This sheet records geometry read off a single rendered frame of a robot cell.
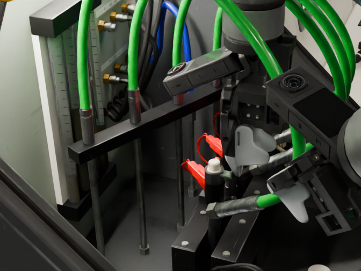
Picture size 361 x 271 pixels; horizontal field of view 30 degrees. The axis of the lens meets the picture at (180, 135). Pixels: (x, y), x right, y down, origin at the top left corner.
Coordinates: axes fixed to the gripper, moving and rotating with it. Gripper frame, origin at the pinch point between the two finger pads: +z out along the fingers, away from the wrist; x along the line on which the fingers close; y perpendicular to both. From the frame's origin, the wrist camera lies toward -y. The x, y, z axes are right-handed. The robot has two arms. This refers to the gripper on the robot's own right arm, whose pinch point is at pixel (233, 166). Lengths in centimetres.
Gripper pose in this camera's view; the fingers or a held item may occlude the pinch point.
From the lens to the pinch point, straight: 94.0
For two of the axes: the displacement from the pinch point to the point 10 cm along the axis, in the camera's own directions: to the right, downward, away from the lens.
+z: 0.3, 8.5, 5.2
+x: 3.7, -4.9, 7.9
